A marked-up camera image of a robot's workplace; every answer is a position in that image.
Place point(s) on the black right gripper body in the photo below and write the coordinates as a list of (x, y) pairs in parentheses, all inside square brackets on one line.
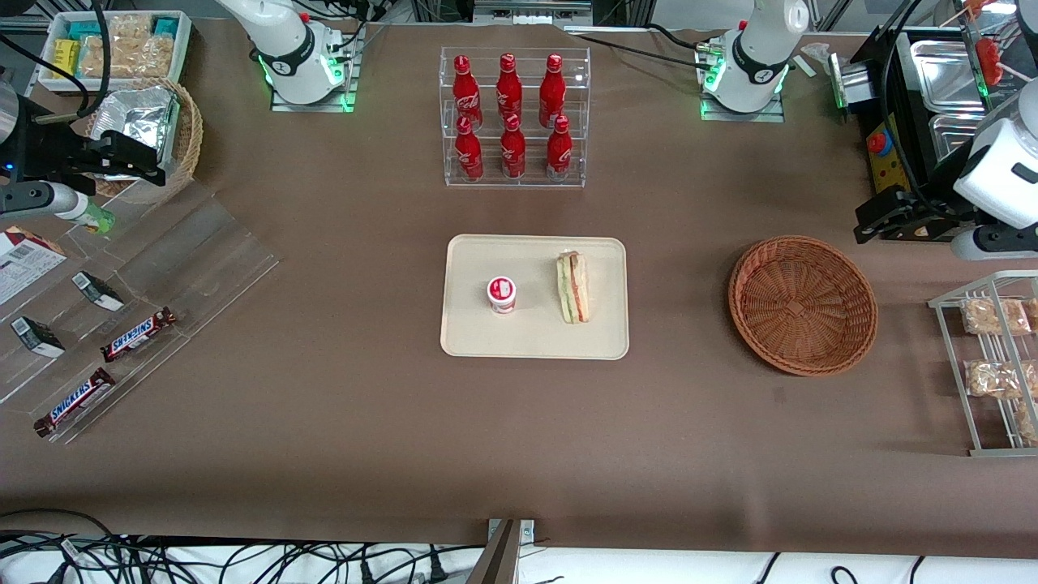
[(42, 152)]

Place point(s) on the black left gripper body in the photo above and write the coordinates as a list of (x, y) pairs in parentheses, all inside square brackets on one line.
[(927, 217)]

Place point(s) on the triangle sandwich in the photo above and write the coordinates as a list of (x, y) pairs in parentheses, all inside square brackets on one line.
[(573, 288)]

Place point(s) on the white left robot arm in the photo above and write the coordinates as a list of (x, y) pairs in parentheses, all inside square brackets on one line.
[(754, 57)]

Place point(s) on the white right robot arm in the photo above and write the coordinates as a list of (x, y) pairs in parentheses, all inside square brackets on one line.
[(284, 49)]

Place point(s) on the light wicker basket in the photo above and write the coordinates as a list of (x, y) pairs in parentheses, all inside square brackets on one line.
[(188, 142)]

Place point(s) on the small steel tray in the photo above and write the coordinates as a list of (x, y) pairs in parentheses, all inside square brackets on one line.
[(950, 131)]

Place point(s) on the brown wicker basket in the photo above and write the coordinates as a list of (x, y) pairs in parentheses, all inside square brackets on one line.
[(803, 308)]

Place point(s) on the beige plastic tray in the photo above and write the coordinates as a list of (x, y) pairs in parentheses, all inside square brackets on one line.
[(535, 332)]

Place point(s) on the yellow emergency stop box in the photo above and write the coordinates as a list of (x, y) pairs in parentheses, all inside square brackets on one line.
[(890, 166)]

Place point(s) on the small green object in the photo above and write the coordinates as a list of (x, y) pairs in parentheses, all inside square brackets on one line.
[(99, 219)]

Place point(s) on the yellow snack box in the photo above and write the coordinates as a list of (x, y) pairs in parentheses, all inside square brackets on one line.
[(65, 58)]

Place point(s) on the clear bagged snack pack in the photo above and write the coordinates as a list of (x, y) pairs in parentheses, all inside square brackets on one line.
[(130, 49)]

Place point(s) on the white plastic bin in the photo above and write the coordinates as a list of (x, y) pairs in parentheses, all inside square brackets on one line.
[(182, 45)]

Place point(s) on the red white printed carton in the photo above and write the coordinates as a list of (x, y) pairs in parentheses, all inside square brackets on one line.
[(24, 264)]

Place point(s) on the black food warmer case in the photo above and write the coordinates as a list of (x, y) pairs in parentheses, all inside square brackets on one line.
[(900, 97)]

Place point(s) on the clear acrylic display stand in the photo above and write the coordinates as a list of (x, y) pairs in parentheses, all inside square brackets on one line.
[(203, 268)]

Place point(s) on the small black white box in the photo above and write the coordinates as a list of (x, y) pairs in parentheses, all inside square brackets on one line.
[(97, 290), (37, 337)]

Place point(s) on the teal snack box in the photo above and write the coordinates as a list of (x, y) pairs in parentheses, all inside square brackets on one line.
[(83, 30)]

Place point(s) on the grey box with green light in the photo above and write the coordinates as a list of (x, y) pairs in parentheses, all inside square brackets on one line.
[(853, 81)]

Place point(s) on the clear bagged pastry pack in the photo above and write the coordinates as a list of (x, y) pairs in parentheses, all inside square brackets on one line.
[(1028, 422), (993, 316), (993, 379)]

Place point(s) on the snickers chocolate bar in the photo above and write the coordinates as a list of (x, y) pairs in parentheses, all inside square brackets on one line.
[(75, 401), (138, 334)]

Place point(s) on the crumpled clear wrapper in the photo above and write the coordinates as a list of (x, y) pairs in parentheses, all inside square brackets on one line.
[(815, 55)]

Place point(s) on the red skewered food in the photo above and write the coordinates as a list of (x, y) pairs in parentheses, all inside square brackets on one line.
[(989, 61)]

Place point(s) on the red cola bottle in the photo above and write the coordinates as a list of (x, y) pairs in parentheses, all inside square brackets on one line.
[(465, 85), (552, 89), (468, 154), (512, 152), (559, 152), (508, 85)]

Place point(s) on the clear acrylic bottle rack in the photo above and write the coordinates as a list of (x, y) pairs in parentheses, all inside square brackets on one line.
[(516, 180)]

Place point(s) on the white red yogurt cup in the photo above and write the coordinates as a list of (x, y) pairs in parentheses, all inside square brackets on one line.
[(502, 294)]

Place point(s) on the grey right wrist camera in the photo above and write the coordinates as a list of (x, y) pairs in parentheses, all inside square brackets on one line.
[(36, 200)]

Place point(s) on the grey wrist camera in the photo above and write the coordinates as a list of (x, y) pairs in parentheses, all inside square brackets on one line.
[(36, 200), (997, 242)]

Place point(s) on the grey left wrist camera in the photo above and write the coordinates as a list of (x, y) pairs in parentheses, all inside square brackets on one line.
[(997, 242)]

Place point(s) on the metal base plate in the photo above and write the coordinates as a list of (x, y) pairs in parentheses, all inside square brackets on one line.
[(345, 89), (742, 116)]

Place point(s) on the metal table bracket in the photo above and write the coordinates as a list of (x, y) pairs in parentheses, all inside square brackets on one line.
[(501, 556)]

